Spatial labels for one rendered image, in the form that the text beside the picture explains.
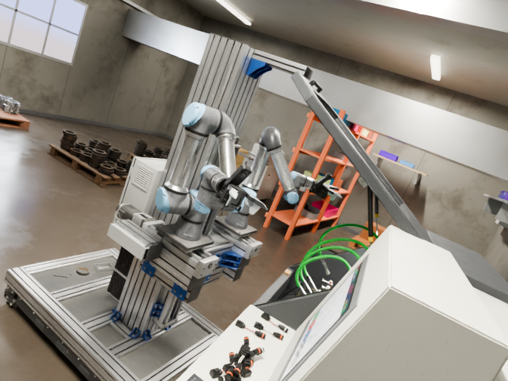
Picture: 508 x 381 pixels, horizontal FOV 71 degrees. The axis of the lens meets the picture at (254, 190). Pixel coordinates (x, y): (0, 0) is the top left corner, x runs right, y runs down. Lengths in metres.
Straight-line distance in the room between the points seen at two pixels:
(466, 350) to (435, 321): 0.07
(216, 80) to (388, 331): 1.53
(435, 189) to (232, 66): 6.49
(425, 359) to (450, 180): 7.26
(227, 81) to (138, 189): 0.81
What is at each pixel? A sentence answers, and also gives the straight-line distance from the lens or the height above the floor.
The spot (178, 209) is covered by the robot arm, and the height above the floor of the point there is 1.19.
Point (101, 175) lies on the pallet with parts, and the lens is 5.29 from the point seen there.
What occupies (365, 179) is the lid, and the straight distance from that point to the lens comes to 1.39.
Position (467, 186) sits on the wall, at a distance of 7.98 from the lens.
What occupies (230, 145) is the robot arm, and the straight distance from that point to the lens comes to 1.65.
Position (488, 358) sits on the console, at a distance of 0.80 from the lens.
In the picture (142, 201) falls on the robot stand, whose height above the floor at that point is 1.02.
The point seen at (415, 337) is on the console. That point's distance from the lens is 0.78.
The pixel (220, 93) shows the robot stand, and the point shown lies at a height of 1.76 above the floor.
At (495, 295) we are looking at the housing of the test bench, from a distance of 1.52.
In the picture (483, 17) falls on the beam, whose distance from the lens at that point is 3.68.
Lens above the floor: 1.76
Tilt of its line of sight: 12 degrees down
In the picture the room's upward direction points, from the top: 22 degrees clockwise
